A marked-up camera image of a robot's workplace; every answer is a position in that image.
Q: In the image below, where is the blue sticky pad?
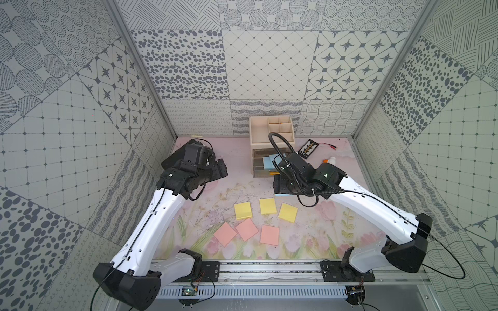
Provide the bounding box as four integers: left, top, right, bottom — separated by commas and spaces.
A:
274, 192, 296, 196
263, 154, 281, 172

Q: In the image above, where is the black battery holder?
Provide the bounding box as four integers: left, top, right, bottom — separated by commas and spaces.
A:
298, 139, 337, 159

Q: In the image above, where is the aluminium mounting rail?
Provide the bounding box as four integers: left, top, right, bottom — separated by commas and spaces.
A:
156, 260, 431, 305

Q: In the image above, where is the pink sticky pad middle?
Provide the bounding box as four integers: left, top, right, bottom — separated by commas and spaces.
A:
236, 218, 259, 242

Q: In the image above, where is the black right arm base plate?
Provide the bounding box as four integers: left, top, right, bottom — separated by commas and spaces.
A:
320, 260, 376, 282

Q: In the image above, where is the yellow sticky pad right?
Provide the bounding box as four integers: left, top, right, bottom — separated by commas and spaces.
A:
278, 203, 298, 224

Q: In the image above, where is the pink sticky pad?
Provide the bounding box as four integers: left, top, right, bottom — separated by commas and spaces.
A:
260, 225, 280, 246
236, 218, 259, 242
213, 222, 237, 247

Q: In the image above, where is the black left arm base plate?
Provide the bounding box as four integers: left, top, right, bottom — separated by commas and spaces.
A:
175, 261, 220, 282

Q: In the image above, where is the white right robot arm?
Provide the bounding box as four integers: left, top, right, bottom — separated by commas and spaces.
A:
268, 132, 433, 275

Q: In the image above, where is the yellow sticky pad middle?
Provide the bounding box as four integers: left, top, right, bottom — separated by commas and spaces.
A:
259, 198, 277, 215

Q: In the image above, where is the yellow sticky pad left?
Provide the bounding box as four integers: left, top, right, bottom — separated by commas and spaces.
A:
234, 202, 252, 220

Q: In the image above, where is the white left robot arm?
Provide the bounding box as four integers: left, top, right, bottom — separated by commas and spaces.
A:
93, 159, 228, 310

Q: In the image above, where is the pink sticky pad left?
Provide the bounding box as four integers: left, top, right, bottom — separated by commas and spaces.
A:
213, 222, 237, 247

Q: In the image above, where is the white glue bottle orange cap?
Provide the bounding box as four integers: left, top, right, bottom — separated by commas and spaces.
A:
322, 157, 337, 165

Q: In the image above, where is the floral pink table mat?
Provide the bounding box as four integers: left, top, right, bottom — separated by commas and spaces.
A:
154, 137, 384, 260

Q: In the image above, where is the black plastic tool case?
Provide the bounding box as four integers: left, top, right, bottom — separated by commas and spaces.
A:
161, 146, 185, 170

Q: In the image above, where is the translucent drawer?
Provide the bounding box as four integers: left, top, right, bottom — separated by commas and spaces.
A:
252, 149, 280, 178

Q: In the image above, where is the yellow sticky pad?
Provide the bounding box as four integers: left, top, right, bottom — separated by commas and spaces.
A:
259, 198, 277, 215
278, 203, 298, 224
234, 202, 252, 220

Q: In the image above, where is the beige drawer organizer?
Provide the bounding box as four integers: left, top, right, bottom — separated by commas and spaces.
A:
249, 115, 296, 159

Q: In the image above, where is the pink sticky pad right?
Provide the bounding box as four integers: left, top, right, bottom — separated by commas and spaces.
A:
260, 225, 280, 246

